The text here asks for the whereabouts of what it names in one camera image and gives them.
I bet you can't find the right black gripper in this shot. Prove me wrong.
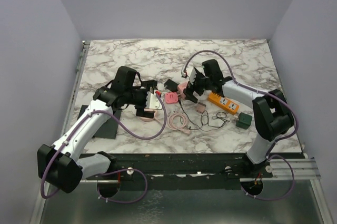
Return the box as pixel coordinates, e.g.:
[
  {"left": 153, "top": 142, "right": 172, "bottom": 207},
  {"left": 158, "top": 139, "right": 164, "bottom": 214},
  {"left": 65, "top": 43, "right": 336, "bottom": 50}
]
[{"left": 183, "top": 70, "right": 212, "bottom": 103}]

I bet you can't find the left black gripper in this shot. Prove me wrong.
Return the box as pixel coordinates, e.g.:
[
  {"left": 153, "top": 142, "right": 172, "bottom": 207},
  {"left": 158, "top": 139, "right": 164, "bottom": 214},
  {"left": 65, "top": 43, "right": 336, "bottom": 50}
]
[{"left": 125, "top": 81, "right": 158, "bottom": 118}]

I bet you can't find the pink cube socket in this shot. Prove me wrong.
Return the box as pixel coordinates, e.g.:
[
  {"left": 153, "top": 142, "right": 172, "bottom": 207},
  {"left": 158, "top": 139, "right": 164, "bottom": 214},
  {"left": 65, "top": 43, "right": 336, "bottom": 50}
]
[{"left": 177, "top": 82, "right": 188, "bottom": 99}]

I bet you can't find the pink hub cable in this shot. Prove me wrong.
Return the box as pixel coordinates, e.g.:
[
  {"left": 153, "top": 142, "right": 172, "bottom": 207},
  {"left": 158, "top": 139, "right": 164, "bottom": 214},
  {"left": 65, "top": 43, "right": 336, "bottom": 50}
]
[{"left": 155, "top": 113, "right": 192, "bottom": 135}]

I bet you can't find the orange power strip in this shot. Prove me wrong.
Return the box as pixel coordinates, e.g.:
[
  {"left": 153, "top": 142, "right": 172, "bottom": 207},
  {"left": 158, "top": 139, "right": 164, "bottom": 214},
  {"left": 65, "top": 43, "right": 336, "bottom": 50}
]
[{"left": 207, "top": 92, "right": 240, "bottom": 115}]

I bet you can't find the pink round power hub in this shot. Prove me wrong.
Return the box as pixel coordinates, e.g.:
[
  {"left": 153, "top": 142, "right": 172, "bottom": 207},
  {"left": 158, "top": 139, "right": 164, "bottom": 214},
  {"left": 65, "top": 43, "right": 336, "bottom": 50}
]
[{"left": 139, "top": 110, "right": 158, "bottom": 122}]

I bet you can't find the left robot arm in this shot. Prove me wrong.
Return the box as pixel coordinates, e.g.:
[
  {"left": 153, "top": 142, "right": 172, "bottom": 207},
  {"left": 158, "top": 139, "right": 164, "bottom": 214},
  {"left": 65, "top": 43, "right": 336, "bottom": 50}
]
[{"left": 37, "top": 66, "right": 162, "bottom": 199}]

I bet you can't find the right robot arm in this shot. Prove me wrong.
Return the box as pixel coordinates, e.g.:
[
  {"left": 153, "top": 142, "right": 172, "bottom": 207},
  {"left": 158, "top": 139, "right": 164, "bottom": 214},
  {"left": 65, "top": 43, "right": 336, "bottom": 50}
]
[{"left": 181, "top": 59, "right": 295, "bottom": 177}]

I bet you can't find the coral pink square charger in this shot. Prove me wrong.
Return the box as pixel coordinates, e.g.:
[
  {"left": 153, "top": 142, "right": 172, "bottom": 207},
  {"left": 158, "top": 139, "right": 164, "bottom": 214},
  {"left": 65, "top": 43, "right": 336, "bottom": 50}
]
[{"left": 164, "top": 92, "right": 179, "bottom": 104}]

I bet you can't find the black power adapter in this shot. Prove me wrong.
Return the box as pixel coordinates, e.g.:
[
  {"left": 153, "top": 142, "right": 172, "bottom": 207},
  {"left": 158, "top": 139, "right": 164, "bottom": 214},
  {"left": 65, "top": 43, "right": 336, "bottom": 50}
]
[{"left": 164, "top": 79, "right": 178, "bottom": 92}]

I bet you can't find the dusty pink small charger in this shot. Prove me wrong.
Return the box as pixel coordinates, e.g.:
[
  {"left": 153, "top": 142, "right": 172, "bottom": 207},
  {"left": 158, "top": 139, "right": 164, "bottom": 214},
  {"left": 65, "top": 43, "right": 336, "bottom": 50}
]
[{"left": 195, "top": 102, "right": 206, "bottom": 114}]

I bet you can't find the black foam mat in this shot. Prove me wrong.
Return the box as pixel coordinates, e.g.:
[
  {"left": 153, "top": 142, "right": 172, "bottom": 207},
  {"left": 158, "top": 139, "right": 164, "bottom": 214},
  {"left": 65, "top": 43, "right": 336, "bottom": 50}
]
[{"left": 77, "top": 105, "right": 122, "bottom": 140}]

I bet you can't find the green cube socket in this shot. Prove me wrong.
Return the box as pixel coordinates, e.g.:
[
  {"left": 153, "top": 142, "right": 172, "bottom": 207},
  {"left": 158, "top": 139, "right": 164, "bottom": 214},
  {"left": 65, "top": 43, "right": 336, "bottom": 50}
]
[{"left": 235, "top": 112, "right": 252, "bottom": 130}]

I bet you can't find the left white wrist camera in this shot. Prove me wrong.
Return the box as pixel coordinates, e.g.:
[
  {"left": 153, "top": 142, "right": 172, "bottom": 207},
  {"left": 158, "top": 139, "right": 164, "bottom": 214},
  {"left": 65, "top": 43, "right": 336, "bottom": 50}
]
[{"left": 145, "top": 91, "right": 163, "bottom": 110}]

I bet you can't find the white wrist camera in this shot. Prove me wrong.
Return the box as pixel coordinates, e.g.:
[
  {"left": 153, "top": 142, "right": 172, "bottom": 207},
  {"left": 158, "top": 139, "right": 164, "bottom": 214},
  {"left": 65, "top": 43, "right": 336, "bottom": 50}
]
[
  {"left": 181, "top": 66, "right": 203, "bottom": 85},
  {"left": 145, "top": 91, "right": 163, "bottom": 110}
]

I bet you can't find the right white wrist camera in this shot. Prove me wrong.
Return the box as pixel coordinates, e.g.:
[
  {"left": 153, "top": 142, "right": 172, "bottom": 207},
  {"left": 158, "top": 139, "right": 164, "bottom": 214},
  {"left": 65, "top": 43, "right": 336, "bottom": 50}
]
[{"left": 181, "top": 66, "right": 203, "bottom": 85}]

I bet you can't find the thin black cable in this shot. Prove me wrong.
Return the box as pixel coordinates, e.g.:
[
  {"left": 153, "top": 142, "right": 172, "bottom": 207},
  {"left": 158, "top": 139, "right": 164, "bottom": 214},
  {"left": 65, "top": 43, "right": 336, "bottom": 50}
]
[{"left": 177, "top": 99, "right": 230, "bottom": 131}]

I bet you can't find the black mounting base rail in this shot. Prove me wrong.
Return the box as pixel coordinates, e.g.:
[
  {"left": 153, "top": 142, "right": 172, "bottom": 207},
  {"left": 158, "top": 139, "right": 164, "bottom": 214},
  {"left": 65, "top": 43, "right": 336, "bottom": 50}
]
[{"left": 78, "top": 142, "right": 309, "bottom": 191}]

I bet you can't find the aluminium frame rail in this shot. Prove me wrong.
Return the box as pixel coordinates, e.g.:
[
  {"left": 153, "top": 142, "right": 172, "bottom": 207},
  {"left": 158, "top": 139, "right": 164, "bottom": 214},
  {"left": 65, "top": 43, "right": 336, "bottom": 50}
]
[{"left": 28, "top": 157, "right": 330, "bottom": 224}]

